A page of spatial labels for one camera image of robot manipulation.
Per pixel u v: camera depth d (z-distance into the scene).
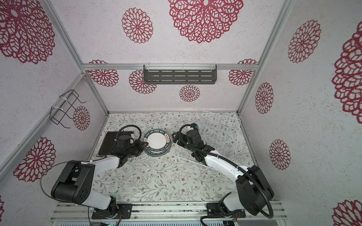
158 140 0.95
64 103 0.77
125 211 0.73
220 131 1.06
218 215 0.60
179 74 0.95
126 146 0.74
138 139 0.80
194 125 0.76
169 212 0.75
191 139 0.64
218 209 0.66
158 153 0.94
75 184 0.44
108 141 1.01
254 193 0.42
